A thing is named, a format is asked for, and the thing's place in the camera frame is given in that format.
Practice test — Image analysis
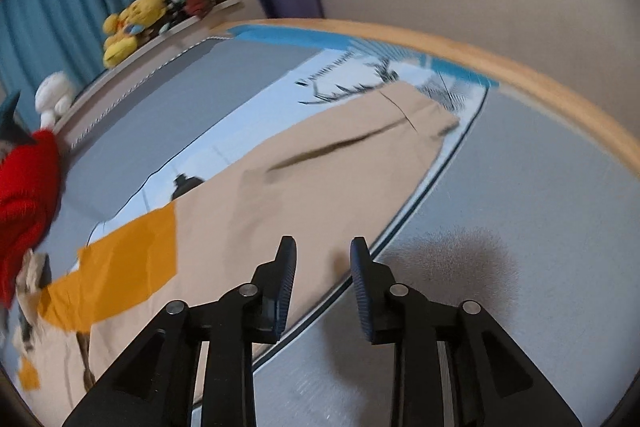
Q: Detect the wooden bed frame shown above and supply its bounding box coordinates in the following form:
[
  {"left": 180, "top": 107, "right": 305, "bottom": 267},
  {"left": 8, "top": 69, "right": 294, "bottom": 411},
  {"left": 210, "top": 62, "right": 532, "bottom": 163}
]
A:
[{"left": 210, "top": 19, "right": 640, "bottom": 182}]

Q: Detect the light blue deer-print blanket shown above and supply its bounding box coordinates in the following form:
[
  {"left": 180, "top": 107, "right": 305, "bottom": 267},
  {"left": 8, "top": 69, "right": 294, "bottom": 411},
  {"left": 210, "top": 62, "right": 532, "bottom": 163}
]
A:
[{"left": 75, "top": 24, "right": 502, "bottom": 373}]

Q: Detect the white plush toy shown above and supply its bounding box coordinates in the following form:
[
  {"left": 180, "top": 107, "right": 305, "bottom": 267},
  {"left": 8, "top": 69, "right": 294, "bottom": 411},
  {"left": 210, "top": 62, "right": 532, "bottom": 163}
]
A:
[{"left": 34, "top": 71, "right": 77, "bottom": 128}]

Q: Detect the grey bedside ledge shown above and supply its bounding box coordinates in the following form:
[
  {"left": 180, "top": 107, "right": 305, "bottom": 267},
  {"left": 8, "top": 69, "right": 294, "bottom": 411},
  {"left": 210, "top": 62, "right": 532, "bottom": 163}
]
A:
[{"left": 50, "top": 0, "right": 246, "bottom": 148}]

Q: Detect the yellow plush toy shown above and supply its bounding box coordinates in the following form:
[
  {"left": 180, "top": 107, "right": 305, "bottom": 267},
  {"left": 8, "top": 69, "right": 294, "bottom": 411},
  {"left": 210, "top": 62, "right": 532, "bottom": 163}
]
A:
[{"left": 102, "top": 0, "right": 170, "bottom": 68}]

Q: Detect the red knitted blanket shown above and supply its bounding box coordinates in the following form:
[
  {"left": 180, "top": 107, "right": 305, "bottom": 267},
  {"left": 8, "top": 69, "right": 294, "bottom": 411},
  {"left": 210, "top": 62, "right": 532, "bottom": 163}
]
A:
[{"left": 0, "top": 129, "right": 66, "bottom": 308}]

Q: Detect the beige and orange garment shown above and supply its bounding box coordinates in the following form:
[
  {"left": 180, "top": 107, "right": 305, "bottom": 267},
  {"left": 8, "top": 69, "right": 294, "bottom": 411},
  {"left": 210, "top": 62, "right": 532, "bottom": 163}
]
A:
[{"left": 17, "top": 79, "right": 461, "bottom": 405}]

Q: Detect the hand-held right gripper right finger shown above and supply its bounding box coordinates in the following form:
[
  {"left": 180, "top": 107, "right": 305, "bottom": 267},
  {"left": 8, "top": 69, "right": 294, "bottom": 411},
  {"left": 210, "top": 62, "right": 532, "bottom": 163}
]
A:
[{"left": 349, "top": 236, "right": 584, "bottom": 427}]

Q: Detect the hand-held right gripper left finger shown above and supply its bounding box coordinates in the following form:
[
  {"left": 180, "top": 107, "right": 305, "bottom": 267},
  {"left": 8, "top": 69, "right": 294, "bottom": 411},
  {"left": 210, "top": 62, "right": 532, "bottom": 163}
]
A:
[{"left": 62, "top": 235, "right": 298, "bottom": 427}]

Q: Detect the dark blurred object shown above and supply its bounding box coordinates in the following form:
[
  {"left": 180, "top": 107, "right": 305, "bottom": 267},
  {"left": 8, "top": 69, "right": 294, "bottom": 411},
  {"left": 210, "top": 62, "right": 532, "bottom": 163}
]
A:
[{"left": 0, "top": 91, "right": 38, "bottom": 152}]

